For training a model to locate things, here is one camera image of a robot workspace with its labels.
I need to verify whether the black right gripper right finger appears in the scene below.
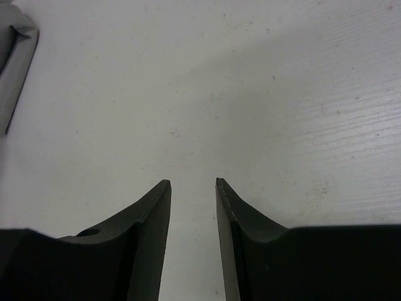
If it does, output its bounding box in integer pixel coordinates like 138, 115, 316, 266
216, 178, 400, 300

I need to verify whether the grey cloth placemat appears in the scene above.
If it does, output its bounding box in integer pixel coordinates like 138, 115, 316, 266
1, 1, 39, 135

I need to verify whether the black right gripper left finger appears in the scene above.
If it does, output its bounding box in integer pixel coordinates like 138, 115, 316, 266
1, 180, 172, 300

